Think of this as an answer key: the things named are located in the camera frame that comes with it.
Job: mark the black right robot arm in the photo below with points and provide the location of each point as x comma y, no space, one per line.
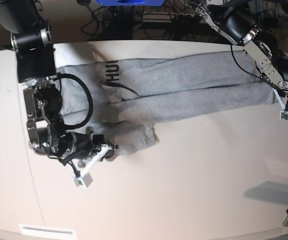
31,40

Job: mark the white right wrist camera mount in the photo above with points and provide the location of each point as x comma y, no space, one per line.
91,165

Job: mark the blue plastic box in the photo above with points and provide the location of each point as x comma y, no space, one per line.
154,3

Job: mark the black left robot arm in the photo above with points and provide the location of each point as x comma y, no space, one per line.
236,23

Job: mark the white label strip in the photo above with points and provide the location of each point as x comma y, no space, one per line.
47,232

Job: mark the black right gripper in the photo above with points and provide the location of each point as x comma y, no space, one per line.
74,145

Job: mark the grey T-shirt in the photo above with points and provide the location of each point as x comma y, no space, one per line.
130,96

